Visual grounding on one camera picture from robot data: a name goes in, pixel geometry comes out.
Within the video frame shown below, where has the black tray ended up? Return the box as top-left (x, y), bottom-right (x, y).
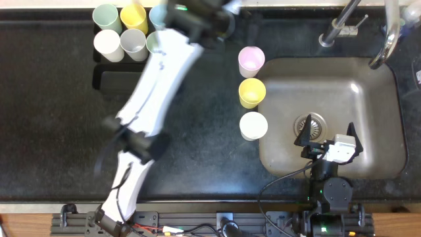
top-left (91, 19), bottom-right (180, 92)

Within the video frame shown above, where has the grey cup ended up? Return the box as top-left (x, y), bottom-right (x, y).
top-left (120, 28), bottom-right (149, 62)

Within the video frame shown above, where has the yellow cup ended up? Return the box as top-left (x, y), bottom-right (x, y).
top-left (238, 78), bottom-right (266, 109)
top-left (120, 3), bottom-right (149, 36)

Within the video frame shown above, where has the steel sink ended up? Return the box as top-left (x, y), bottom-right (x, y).
top-left (257, 57), bottom-right (409, 180)

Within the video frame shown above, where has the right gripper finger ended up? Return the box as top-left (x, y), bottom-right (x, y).
top-left (293, 114), bottom-right (312, 147)
top-left (347, 122), bottom-right (364, 164)

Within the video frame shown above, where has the white cup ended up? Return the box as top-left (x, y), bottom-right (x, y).
top-left (239, 111), bottom-right (269, 142)
top-left (93, 29), bottom-right (125, 63)

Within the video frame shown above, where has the pink cup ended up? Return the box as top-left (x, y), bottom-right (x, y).
top-left (237, 45), bottom-right (266, 79)

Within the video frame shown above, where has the green cup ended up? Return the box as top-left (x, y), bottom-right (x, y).
top-left (145, 31), bottom-right (164, 55)
top-left (92, 3), bottom-right (123, 35)

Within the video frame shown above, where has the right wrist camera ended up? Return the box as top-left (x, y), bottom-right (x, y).
top-left (324, 134), bottom-right (357, 163)

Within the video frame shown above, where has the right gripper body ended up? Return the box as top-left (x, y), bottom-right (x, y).
top-left (300, 141), bottom-right (330, 161)

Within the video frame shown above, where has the mounting rail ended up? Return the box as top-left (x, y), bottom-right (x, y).
top-left (51, 203), bottom-right (376, 237)

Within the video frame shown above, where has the steel tap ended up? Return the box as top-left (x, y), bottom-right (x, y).
top-left (318, 0), bottom-right (402, 70)

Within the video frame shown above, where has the blue soap bottle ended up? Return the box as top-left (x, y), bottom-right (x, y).
top-left (399, 1), bottom-right (421, 37)

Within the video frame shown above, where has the blue cup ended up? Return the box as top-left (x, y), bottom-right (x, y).
top-left (149, 3), bottom-right (169, 31)

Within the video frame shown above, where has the black cable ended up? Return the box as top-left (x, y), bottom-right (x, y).
top-left (257, 149), bottom-right (330, 237)
top-left (93, 124), bottom-right (132, 228)

